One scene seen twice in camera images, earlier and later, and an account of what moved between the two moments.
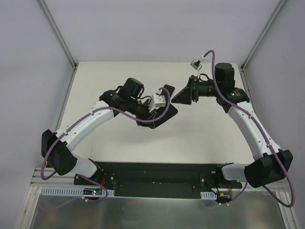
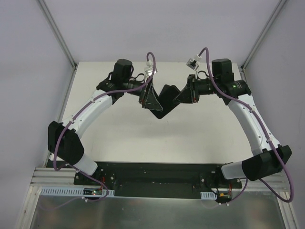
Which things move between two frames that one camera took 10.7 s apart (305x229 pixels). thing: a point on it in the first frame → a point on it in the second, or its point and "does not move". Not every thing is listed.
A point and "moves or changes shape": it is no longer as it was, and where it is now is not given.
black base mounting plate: x=162 y=179 does not move
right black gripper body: x=194 y=89 does not move
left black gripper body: x=147 y=116 → x=144 y=96
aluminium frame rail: x=56 y=180 does not move
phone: x=172 y=110 moves or changes shape
